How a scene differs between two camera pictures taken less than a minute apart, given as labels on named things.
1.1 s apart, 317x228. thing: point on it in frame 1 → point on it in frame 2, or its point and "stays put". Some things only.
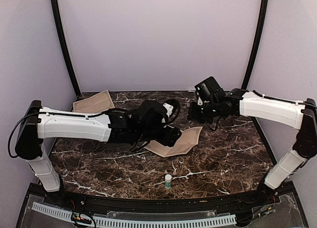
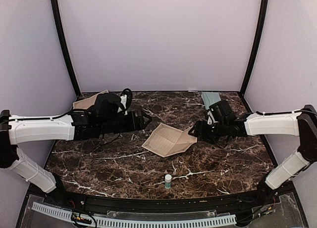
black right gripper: x=193 y=115 → x=200 y=130
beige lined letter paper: x=188 y=139 stays put
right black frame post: x=259 y=37 stays put
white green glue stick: x=168 y=179 stays put
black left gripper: x=171 y=137 → x=139 y=120
